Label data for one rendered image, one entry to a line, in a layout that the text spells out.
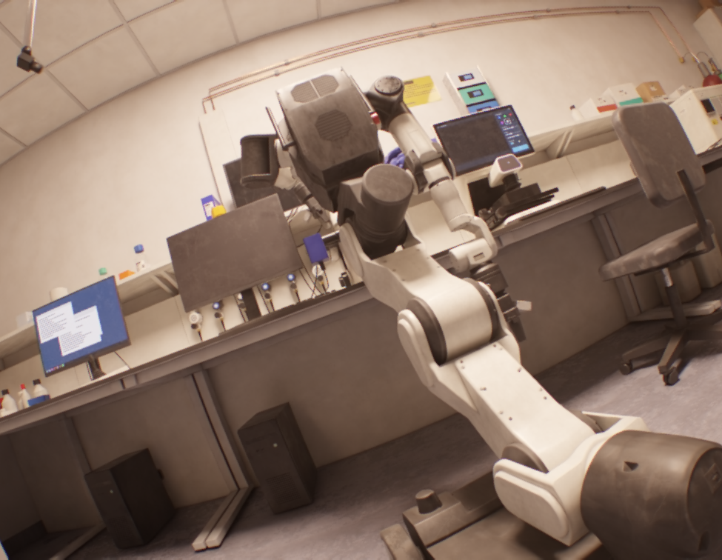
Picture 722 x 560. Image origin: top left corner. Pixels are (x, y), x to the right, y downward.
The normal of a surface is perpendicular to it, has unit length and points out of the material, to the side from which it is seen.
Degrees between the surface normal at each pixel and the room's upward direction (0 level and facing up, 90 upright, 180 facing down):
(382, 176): 76
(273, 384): 90
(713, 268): 90
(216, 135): 90
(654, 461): 22
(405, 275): 41
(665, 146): 90
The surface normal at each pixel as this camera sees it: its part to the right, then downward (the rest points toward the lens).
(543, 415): -0.22, -0.89
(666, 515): -0.93, -0.11
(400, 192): 0.09, -0.41
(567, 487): 0.00, -0.60
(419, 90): 0.04, -0.14
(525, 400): -0.14, -0.80
